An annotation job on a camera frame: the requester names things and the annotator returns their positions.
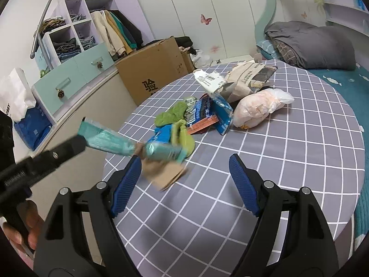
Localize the teal framed bed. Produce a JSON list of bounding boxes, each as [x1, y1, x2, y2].
[[255, 0, 369, 243]]

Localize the white wardrobe doors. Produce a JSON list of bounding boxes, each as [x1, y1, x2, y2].
[[127, 0, 274, 60]]

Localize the checked blanket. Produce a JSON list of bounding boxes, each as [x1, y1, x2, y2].
[[271, 39, 299, 65]]

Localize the cream hanging jacket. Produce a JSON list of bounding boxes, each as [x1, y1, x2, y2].
[[92, 10, 124, 57]]

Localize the small cardboard box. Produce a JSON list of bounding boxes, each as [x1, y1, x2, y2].
[[180, 49, 196, 74]]

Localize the person's left hand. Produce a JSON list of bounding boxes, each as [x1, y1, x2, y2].
[[3, 201, 45, 249]]

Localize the black clothes pile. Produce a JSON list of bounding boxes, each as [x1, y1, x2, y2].
[[173, 35, 197, 55]]

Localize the small blue wrapper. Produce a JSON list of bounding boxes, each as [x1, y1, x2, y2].
[[154, 125, 175, 145]]

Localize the dark blue snack packet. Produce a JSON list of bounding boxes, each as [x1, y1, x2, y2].
[[189, 94, 215, 127]]

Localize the green hanging garment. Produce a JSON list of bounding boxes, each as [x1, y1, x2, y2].
[[111, 11, 138, 51]]

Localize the white bedside shelf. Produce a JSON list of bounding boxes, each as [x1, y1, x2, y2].
[[321, 0, 369, 35]]

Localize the crumpled beige paper bag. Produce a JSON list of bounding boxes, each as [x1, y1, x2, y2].
[[223, 60, 279, 103]]

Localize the folded jeans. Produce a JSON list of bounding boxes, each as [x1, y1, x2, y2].
[[79, 35, 96, 51]]

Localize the grey checked tablecloth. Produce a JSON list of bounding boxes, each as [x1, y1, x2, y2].
[[102, 59, 365, 277]]

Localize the white open shelf unit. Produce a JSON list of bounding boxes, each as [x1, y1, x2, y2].
[[42, 0, 122, 64]]

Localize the brown paper piece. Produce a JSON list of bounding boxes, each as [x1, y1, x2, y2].
[[141, 160, 188, 191]]

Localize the pale green barcode wrapper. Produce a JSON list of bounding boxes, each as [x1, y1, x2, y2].
[[183, 96, 199, 123]]

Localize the yellow-green wrapper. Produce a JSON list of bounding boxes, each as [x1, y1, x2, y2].
[[171, 120, 196, 158]]

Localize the folded dark grey clothes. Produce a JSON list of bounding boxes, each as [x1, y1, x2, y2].
[[53, 37, 82, 62]]

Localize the green socks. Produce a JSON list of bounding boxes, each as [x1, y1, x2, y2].
[[155, 100, 188, 128]]

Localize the clear plastic bag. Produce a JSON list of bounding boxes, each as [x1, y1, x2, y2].
[[232, 88, 295, 129]]

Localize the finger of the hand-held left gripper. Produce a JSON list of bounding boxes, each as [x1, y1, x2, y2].
[[29, 135, 87, 179]]

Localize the white barcode wrapper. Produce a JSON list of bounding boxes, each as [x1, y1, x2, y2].
[[193, 69, 226, 93]]

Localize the orange packet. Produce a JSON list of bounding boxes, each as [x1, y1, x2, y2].
[[187, 115, 220, 135]]

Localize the black hanging coat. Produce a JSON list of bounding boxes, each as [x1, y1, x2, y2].
[[115, 9, 144, 50]]

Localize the blue bag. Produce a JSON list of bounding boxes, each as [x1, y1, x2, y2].
[[14, 104, 53, 151]]

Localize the curved metal pole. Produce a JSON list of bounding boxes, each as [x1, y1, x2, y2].
[[30, 0, 78, 59]]

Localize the white plastic bag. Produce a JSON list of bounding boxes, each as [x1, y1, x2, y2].
[[190, 50, 213, 69]]

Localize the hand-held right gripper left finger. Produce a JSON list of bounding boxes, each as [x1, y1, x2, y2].
[[33, 156, 142, 277]]

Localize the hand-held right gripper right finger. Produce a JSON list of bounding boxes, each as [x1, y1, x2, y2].
[[229, 154, 339, 277]]

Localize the large cardboard box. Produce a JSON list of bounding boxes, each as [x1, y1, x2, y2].
[[115, 36, 188, 106]]

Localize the white paper bag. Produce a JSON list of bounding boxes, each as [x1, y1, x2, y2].
[[0, 67, 37, 122]]

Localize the blue and white stick packet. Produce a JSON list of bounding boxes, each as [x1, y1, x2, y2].
[[212, 92, 234, 137]]

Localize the grey pillow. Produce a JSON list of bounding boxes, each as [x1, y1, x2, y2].
[[264, 21, 357, 70]]

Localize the teal drawer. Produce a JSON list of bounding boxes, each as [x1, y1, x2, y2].
[[32, 69, 87, 116], [72, 42, 115, 73]]

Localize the yellow hanging garment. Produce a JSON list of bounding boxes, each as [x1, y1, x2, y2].
[[105, 12, 134, 55]]

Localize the teal snack wrapper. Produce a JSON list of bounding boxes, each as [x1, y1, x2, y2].
[[78, 117, 186, 163]]

